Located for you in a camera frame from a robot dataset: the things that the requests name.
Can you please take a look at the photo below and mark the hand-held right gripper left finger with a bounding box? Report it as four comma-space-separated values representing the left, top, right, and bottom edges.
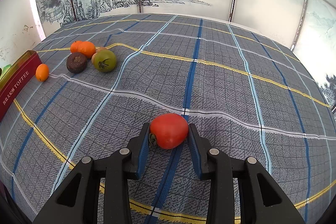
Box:
33, 123, 151, 224

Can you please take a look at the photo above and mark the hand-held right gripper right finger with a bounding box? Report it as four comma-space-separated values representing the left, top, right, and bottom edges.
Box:
188, 123, 306, 224

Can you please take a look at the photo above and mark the green tomato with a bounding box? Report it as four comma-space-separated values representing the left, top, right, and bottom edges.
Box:
94, 50, 117, 72

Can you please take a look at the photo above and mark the dark brown round fruit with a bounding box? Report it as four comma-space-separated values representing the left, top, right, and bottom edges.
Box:
66, 52, 88, 74

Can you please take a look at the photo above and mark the small orange kumquat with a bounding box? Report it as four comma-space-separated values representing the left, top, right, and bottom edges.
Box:
36, 64, 50, 82

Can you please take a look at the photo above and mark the orange mandarin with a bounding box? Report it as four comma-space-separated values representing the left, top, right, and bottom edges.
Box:
78, 41, 96, 56
70, 41, 84, 54

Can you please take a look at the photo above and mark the green tissue pack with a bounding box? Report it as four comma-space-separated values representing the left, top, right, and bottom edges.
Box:
0, 64, 12, 83

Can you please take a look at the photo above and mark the red and gold tin box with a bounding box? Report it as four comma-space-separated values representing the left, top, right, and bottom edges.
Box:
0, 50, 42, 122

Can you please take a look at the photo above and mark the red tomato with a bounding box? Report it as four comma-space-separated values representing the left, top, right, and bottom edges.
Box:
150, 113, 189, 149

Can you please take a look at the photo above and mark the grey plaid tablecloth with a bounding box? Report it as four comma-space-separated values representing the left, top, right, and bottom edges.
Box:
0, 13, 336, 224

